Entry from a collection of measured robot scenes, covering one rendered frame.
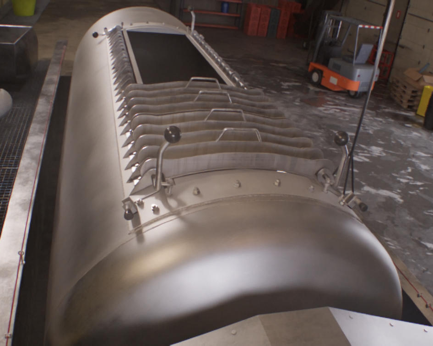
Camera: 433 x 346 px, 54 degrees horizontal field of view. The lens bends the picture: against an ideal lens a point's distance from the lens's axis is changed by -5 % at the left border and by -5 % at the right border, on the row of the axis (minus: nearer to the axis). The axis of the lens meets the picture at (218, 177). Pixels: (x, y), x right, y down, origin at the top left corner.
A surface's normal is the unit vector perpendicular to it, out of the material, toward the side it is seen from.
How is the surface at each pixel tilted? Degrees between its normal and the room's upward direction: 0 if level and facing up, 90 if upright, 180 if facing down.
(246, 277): 67
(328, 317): 0
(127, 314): 72
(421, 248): 0
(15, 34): 88
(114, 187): 38
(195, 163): 90
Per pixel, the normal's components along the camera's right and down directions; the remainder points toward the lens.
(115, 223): -0.51, -0.66
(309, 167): 0.25, 0.50
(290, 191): 0.28, -0.86
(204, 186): -0.08, -0.84
